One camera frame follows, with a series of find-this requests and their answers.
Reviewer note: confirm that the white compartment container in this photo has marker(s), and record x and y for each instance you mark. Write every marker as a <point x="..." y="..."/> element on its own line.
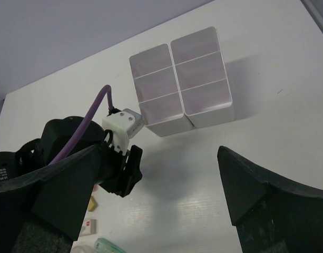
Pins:
<point x="202" y="78"/>
<point x="157" y="91"/>

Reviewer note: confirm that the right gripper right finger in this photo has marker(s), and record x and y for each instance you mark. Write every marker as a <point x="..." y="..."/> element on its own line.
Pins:
<point x="270" y="212"/>

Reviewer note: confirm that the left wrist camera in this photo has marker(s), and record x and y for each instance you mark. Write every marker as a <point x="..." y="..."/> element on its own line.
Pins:
<point x="124" y="126"/>

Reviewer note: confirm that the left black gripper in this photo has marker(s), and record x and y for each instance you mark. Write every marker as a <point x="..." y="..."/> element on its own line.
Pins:
<point x="40" y="152"/>

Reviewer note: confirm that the yellow eraser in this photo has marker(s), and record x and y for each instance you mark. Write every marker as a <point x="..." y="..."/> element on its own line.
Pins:
<point x="92" y="204"/>

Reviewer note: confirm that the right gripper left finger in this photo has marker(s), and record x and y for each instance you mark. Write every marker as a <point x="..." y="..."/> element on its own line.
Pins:
<point x="43" y="211"/>

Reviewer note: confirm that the left white compartment container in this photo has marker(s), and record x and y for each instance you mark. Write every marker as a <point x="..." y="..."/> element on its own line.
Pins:
<point x="157" y="91"/>

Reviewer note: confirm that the right white compartment container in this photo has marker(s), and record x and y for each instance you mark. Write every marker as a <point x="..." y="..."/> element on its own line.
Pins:
<point x="202" y="78"/>

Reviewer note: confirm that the white eraser red label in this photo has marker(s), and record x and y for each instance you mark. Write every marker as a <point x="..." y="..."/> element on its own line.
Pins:
<point x="88" y="227"/>

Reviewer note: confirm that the green highlighter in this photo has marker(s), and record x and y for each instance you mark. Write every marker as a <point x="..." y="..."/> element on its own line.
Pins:
<point x="102" y="245"/>

